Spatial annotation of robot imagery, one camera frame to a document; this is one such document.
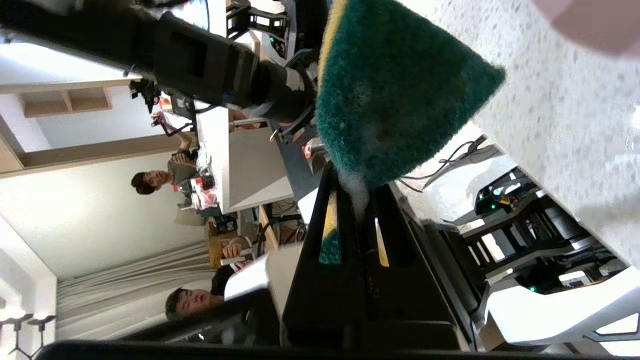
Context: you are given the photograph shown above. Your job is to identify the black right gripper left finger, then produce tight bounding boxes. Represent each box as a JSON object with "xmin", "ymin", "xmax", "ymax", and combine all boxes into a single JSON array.
[{"xmin": 282, "ymin": 164, "xmax": 362, "ymax": 348}]

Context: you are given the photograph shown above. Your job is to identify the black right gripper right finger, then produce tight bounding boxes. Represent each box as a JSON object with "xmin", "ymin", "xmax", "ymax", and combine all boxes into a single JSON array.
[{"xmin": 359, "ymin": 184, "xmax": 462, "ymax": 351}]

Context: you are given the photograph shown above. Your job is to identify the green and yellow sponge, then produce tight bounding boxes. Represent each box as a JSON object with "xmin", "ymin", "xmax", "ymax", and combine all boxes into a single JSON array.
[{"xmin": 314, "ymin": 0, "xmax": 507, "ymax": 266}]

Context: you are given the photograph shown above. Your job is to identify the pink plastic bowl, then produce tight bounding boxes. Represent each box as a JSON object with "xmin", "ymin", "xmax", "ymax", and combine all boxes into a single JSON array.
[{"xmin": 531, "ymin": 0, "xmax": 640, "ymax": 58}]

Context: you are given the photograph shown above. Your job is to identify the white robot base shell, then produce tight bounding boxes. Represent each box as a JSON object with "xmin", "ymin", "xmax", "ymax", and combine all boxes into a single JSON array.
[{"xmin": 480, "ymin": 267, "xmax": 640, "ymax": 348}]

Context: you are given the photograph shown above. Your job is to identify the person in black shirt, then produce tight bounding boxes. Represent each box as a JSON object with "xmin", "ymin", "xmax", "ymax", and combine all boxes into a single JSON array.
[{"xmin": 165, "ymin": 235, "xmax": 266, "ymax": 321}]

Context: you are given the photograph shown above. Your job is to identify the white work table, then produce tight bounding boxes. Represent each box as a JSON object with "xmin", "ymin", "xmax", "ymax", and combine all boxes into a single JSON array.
[{"xmin": 195, "ymin": 106, "xmax": 297, "ymax": 215}]

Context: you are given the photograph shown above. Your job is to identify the person in grey shirt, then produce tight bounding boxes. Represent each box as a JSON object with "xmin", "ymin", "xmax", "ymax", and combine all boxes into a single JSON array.
[{"xmin": 131, "ymin": 111, "xmax": 201, "ymax": 197}]

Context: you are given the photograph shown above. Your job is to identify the grey curtain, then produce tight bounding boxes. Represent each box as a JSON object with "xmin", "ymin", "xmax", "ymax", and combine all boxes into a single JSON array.
[{"xmin": 55, "ymin": 240, "xmax": 217, "ymax": 342}]

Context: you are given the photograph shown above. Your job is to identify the black tripod light stand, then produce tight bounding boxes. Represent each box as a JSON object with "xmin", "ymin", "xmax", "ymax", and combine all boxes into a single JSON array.
[{"xmin": 0, "ymin": 312, "xmax": 57, "ymax": 360}]

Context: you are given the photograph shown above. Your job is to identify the loose black floor cables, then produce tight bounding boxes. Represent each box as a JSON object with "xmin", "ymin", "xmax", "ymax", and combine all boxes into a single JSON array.
[{"xmin": 397, "ymin": 134, "xmax": 503, "ymax": 195}]

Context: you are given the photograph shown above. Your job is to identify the wooden wall shelf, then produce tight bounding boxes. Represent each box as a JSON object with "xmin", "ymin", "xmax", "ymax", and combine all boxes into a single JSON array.
[{"xmin": 22, "ymin": 86, "xmax": 114, "ymax": 119}]

